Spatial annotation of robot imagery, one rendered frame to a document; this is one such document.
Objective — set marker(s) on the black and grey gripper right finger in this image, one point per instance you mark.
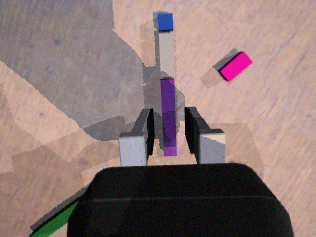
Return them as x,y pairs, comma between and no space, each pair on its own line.
208,145

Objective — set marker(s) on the green rod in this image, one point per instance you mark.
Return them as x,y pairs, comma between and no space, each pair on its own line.
55,222

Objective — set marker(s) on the grey rectangular bar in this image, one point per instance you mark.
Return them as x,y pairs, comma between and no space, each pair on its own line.
166,46

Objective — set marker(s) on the small blue cube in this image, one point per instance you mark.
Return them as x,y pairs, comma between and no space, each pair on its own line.
165,22

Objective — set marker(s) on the purple rod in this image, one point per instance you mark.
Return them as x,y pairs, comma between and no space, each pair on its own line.
168,116

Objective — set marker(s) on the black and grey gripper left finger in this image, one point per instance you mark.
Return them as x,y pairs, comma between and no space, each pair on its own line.
136,146

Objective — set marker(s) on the magenta block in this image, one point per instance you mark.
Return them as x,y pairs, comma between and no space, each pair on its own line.
235,66

